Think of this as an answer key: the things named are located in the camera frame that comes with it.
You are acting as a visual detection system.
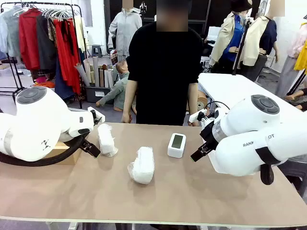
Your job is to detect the mannequin pink top yellow cloth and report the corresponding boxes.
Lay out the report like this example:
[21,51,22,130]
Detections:
[275,23,307,99]

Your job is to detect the white unwrapped digital clock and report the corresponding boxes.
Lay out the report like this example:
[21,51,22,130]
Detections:
[167,133,187,159]

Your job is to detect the thin black camera cable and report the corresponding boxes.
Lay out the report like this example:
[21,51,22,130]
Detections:
[206,100,230,115]

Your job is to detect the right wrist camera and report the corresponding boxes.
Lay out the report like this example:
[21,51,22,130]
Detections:
[189,109,209,123]

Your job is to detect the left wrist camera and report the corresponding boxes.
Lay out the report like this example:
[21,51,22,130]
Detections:
[87,106,106,126]

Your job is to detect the black clothes rack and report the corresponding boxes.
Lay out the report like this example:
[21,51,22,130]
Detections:
[0,1,83,110]

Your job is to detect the small grey plastic stool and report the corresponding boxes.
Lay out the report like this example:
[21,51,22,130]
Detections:
[91,45,103,58]

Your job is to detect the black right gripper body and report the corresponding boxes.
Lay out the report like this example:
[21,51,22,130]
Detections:
[200,120,220,147]

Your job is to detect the white monitor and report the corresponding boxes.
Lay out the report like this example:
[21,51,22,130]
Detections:
[206,26,222,41]

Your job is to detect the open cardboard box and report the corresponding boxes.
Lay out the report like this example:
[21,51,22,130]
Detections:
[45,141,82,165]

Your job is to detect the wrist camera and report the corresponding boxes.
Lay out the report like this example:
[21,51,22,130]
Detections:
[189,109,209,123]
[87,106,106,126]

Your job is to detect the person's right forearm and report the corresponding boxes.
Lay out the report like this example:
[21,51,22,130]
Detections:
[121,80,139,115]

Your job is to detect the seated mannequin dark clothes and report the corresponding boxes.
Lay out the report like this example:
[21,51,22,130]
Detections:
[284,87,307,111]

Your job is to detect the bulky bubble-wrapped clock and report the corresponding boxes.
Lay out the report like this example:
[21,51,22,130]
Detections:
[127,146,155,184]

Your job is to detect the dark storage bin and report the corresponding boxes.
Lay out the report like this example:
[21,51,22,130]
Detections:
[85,85,113,104]

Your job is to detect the tall grey paper tube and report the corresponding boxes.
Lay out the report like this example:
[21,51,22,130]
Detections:
[93,56,100,87]

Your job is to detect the slanted grey paper tube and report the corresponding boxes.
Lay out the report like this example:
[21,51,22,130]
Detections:
[74,62,91,87]

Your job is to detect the left arm black hose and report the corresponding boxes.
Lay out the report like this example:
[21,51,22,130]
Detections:
[0,133,91,167]

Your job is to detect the person's right hand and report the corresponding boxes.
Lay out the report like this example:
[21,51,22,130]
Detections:
[121,112,133,124]

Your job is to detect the person in black shirt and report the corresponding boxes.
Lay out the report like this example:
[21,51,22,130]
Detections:
[126,0,204,127]

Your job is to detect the white back table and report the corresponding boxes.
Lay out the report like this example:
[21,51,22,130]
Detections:
[198,73,303,123]

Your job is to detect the light grey hanging shirts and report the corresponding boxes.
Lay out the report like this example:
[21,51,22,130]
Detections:
[0,6,24,58]

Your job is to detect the person's left forearm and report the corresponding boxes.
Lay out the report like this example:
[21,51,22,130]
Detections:
[187,82,200,119]

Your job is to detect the mannequin beige coat blue shirt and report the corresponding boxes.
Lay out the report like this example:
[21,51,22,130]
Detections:
[209,0,252,74]

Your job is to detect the mannequin cream jacket navy top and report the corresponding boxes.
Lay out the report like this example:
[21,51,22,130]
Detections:
[241,0,279,82]

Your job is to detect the cream hanging garment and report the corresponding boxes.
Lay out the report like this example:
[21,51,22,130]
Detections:
[74,16,87,53]

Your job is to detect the black tripod stand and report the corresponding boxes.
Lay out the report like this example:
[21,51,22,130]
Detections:
[232,16,255,76]

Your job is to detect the long red dress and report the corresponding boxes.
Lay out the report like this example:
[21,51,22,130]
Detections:
[53,18,82,95]

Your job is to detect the black plastic stool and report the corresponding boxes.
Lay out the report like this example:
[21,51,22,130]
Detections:
[279,158,307,195]

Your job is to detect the beige paper tube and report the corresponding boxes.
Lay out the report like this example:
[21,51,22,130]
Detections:
[83,59,93,84]

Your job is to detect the arm black hose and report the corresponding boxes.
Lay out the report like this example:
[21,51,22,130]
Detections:
[255,146,281,185]
[0,133,91,167]

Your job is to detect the dark grey hanging garment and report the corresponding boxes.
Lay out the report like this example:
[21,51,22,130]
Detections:
[35,14,58,72]

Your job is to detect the right arm black hose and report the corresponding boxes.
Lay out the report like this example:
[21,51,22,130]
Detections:
[255,146,281,185]

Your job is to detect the red jacket on hanger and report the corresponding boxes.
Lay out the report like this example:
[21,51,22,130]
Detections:
[18,8,41,71]

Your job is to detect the orange cloth pile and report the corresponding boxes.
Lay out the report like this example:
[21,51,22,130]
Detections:
[33,80,56,89]

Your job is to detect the slim bubble-wrapped clock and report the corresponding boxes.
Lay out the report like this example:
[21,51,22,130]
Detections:
[97,123,118,158]

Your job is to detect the seated child mannequin green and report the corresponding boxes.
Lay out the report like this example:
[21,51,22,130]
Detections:
[95,59,137,113]

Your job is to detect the cardboard spool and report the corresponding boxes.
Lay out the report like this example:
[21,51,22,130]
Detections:
[198,95,209,111]

